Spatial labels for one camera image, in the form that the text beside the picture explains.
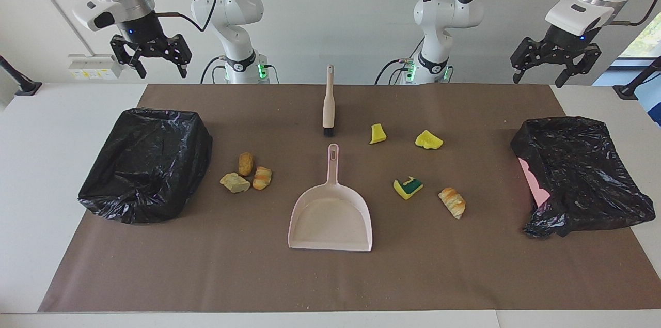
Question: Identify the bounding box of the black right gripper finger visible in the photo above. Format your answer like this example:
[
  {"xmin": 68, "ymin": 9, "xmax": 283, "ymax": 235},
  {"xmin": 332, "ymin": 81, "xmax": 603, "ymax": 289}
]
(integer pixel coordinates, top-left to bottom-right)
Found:
[
  {"xmin": 110, "ymin": 35, "xmax": 146, "ymax": 79},
  {"xmin": 175, "ymin": 34, "xmax": 193, "ymax": 79}
]

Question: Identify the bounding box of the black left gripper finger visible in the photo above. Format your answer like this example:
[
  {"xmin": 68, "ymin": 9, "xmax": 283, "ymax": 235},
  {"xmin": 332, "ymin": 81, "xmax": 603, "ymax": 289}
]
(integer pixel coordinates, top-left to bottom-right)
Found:
[
  {"xmin": 510, "ymin": 38, "xmax": 540, "ymax": 84},
  {"xmin": 556, "ymin": 45, "xmax": 602, "ymax": 88}
]

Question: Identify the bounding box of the large yellow sponge piece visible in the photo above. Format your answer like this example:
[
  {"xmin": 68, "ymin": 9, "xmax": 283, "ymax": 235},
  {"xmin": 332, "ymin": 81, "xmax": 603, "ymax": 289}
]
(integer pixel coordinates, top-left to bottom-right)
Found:
[{"xmin": 415, "ymin": 130, "xmax": 444, "ymax": 151}]

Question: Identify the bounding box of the pale chip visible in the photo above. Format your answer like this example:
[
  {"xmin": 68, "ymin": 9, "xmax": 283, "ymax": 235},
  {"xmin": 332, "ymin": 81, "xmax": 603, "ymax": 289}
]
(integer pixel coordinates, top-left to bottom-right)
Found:
[{"xmin": 219, "ymin": 172, "xmax": 251, "ymax": 194}]

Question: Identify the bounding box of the small striped croissant toy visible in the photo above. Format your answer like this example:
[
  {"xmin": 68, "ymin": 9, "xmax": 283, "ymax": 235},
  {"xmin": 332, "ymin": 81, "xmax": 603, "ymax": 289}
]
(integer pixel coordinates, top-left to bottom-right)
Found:
[{"xmin": 252, "ymin": 166, "xmax": 273, "ymax": 191}]

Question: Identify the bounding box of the beige hand brush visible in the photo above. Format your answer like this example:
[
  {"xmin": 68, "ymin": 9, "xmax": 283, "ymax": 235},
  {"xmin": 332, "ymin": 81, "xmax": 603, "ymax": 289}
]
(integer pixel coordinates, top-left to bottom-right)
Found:
[{"xmin": 322, "ymin": 65, "xmax": 335, "ymax": 136}]

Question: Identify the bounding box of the large striped croissant toy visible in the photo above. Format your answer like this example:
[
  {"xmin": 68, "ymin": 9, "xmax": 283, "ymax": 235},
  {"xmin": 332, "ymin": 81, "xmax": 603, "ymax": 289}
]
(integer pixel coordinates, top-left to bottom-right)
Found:
[{"xmin": 438, "ymin": 187, "xmax": 466, "ymax": 220}]

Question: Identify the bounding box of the yellow green sponge piece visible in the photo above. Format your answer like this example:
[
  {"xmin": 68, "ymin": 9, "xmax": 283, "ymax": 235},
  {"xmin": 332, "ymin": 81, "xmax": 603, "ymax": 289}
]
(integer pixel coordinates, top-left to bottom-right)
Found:
[{"xmin": 393, "ymin": 176, "xmax": 424, "ymax": 200}]

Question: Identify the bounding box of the pale pink dustpan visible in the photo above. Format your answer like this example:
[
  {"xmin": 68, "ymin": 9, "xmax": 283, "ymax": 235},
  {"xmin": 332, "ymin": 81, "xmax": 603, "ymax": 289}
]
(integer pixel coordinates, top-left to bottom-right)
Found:
[{"xmin": 288, "ymin": 143, "xmax": 373, "ymax": 252}]

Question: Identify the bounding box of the loose black trash bag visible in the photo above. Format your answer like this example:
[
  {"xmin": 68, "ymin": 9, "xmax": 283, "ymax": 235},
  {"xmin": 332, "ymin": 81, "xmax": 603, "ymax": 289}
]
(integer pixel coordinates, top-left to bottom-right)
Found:
[{"xmin": 510, "ymin": 116, "xmax": 656, "ymax": 239}]

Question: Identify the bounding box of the black bag lined bin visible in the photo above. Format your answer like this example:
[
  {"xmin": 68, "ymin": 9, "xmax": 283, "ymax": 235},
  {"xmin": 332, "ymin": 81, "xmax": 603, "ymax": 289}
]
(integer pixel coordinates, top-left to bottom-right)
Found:
[{"xmin": 77, "ymin": 107, "xmax": 213, "ymax": 224}]

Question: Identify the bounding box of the pink plastic bin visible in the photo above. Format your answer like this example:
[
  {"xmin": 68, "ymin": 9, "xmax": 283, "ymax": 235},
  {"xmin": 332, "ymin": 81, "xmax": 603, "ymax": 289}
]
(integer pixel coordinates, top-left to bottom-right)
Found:
[{"xmin": 518, "ymin": 158, "xmax": 552, "ymax": 210}]

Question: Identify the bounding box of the window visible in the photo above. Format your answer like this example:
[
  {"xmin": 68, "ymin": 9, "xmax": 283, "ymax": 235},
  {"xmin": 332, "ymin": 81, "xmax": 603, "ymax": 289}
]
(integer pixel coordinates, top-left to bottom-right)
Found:
[{"xmin": 617, "ymin": 10, "xmax": 661, "ymax": 60}]

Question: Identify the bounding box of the blue object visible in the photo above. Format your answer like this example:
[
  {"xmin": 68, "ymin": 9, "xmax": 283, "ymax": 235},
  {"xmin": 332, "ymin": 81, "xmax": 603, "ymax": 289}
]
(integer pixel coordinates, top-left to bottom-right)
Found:
[{"xmin": 634, "ymin": 77, "xmax": 661, "ymax": 127}]

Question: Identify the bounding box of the brown paper table mat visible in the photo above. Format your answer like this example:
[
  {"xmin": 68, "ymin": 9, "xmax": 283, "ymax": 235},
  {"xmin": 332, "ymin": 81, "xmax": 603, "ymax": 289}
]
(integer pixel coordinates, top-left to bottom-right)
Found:
[{"xmin": 38, "ymin": 84, "xmax": 661, "ymax": 313}]

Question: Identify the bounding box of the black base cable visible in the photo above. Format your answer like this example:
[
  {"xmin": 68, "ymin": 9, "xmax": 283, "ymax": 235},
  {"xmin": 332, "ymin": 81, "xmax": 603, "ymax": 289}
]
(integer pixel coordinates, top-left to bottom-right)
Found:
[
  {"xmin": 200, "ymin": 57, "xmax": 226, "ymax": 84},
  {"xmin": 374, "ymin": 57, "xmax": 416, "ymax": 85}
]

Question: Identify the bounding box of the white wall socket box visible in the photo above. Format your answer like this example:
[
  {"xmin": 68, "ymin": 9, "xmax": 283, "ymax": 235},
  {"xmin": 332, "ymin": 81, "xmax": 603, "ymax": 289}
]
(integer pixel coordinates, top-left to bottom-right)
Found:
[{"xmin": 68, "ymin": 54, "xmax": 123, "ymax": 80}]

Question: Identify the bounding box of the black table clamp mount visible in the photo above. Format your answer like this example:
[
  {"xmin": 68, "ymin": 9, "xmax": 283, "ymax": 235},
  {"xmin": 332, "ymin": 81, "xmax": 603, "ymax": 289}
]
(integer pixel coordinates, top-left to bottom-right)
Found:
[
  {"xmin": 0, "ymin": 55, "xmax": 43, "ymax": 97},
  {"xmin": 613, "ymin": 57, "xmax": 661, "ymax": 100}
]

